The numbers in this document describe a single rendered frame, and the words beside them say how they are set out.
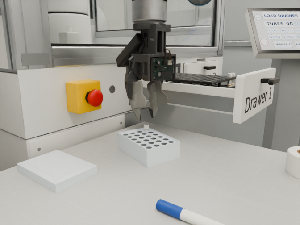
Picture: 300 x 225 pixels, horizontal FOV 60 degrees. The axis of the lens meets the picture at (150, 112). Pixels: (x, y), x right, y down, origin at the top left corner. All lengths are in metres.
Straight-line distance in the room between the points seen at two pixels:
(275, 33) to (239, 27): 0.92
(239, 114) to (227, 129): 1.95
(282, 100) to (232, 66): 0.91
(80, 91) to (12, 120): 0.16
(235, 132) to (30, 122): 2.14
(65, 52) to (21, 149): 0.24
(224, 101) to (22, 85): 0.45
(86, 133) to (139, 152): 0.21
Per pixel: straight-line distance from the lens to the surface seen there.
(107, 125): 0.74
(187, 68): 1.03
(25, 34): 0.59
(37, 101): 0.61
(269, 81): 0.70
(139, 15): 0.56
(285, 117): 1.68
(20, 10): 0.60
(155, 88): 0.61
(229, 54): 2.47
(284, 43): 1.53
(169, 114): 0.98
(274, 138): 1.69
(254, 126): 2.45
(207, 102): 0.67
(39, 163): 0.54
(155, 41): 0.53
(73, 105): 0.62
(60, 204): 0.44
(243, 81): 0.61
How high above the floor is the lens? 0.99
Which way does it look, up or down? 14 degrees down
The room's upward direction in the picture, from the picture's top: straight up
